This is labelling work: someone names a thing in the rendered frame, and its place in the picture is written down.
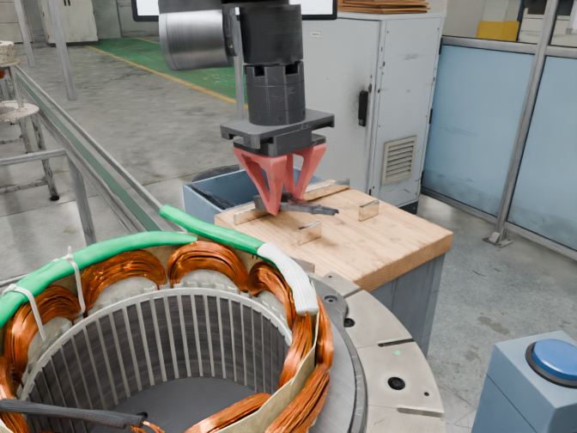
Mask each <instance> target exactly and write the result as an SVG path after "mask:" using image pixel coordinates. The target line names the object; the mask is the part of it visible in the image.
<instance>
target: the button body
mask: <svg viewBox="0 0 577 433"><path fill-rule="evenodd" d="M548 338H553V339H559V340H562V341H565V342H568V343H570V344H572V345H574V346H576V347H577V343H576V342H575V341H574V340H573V339H571V338H570V337H569V336H568V335H567V334H566V333H565V332H564V331H562V330H560V331H555V332H547V333H543V334H538V335H534V336H530V337H525V338H517V339H513V340H508V341H504V342H500V343H495V344H494V347H493V350H492V354H491V358H490V360H489V366H488V370H487V374H486V376H485V380H484V384H483V390H482V393H481V396H480V400H479V403H478V407H477V412H476V416H475V419H474V423H473V426H472V429H471V433H577V389H573V388H567V387H561V386H557V385H556V384H553V383H551V382H549V381H546V380H545V379H544V378H542V377H540V376H539V375H537V374H536V373H535V372H534V371H533V370H532V369H531V368H530V366H529V365H528V363H527V362H526V360H525V351H526V348H527V346H528V345H529V344H531V343H533V342H536V341H540V340H543V339H548Z"/></svg>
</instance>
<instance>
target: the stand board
mask: <svg viewBox="0 0 577 433"><path fill-rule="evenodd" d="M376 199H377V198H373V197H371V196H369V195H367V194H365V193H363V192H359V191H357V190H356V189H354V188H351V187H350V188H349V189H346V190H343V191H341V192H336V193H333V194H331V195H328V196H325V197H323V198H318V199H315V200H313V201H310V202H311V203H314V204H321V206H323V205H324V206H328V207H331V208H334V209H338V210H339V214H337V213H336V214H335V216H327V215H320V214H317V215H312V214H311V213H306V212H298V211H288V210H282V211H279V212H278V214H277V215H273V214H271V215H268V216H263V217H260V218H258V219H255V220H252V221H250V222H247V223H242V224H240V225H237V226H235V225H234V215H233V214H234V213H237V212H240V211H243V210H248V209H251V208H253V207H255V204H254V203H253V204H248V205H245V206H242V207H239V208H236V209H233V210H228V211H225V212H223V213H220V214H216V215H215V225H217V226H221V227H223V228H227V229H233V230H237V231H240V232H242V233H244V234H247V235H250V236H252V237H255V238H257V239H259V240H261V241H263V242H265V243H266V242H272V243H274V244H275V245H276V246H277V247H279V248H280V249H281V250H282V251H283V252H284V253H285V254H286V255H288V256H292V257H295V258H297V259H303V260H305V261H308V262H311V263H313V264H315V273H314V274H317V275H319V276H321V277H323V276H324V275H326V274H327V273H328V272H330V271H333V272H335V273H336V274H338V275H340V276H342V277H344V278H346V279H348V280H349V281H350V282H352V283H354V284H356V285H358V286H359V287H360V291H362V290H365V291H366V292H367V293H368V292H370V291H372V290H375V289H377V288H379V287H380V286H382V285H384V284H386V283H388V282H390V281H392V280H393V279H395V278H397V277H400V276H402V275H404V274H405V273H406V272H408V271H411V270H413V269H415V268H417V267H418V266H420V265H423V264H425V263H427V262H428V261H430V260H431V259H434V258H436V257H438V256H440V255H442V254H443V253H446V252H448V251H449V250H450V249H451V245H452V236H453V232H452V231H450V230H448V229H444V228H442V227H440V226H438V225H436V224H434V223H431V222H429V221H426V220H424V219H422V218H420V217H418V216H415V215H412V214H410V213H409V212H406V211H404V210H401V209H399V208H397V207H395V206H392V205H390V204H388V203H385V202H383V201H381V200H380V207H379V215H378V216H374V217H371V218H369V219H367V220H365V221H362V222H360V221H358V214H359V206H360V205H363V204H366V203H369V202H371V201H374V200H376ZM317 221H321V222H322V228H321V238H318V239H317V240H314V241H310V242H308V243H306V244H303V245H301V246H299V245H298V244H297V229H298V228H300V227H303V226H306V225H308V224H310V223H315V222H317Z"/></svg>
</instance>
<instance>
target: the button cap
mask: <svg viewBox="0 0 577 433"><path fill-rule="evenodd" d="M532 358H533V360H534V361H535V362H536V364H537V365H538V366H539V367H540V368H542V369H543V370H545V371H546V372H548V373H550V374H552V375H554V376H556V377H559V378H562V379H565V380H570V381H577V347H576V346H574V345H572V344H570V343H568V342H565V341H562V340H559V339H553V338H548V339H543V340H540V341H538V342H537V343H536V344H535V346H534V349H533V352H532Z"/></svg>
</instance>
